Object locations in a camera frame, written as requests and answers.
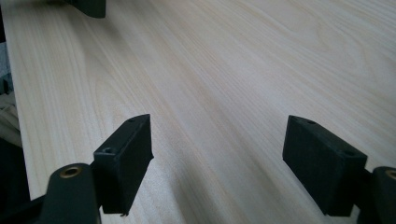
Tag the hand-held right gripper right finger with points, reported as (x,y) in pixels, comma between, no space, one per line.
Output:
(323,168)

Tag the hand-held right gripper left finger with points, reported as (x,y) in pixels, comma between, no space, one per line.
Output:
(124,168)

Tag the pale cloth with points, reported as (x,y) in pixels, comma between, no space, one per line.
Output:
(7,121)

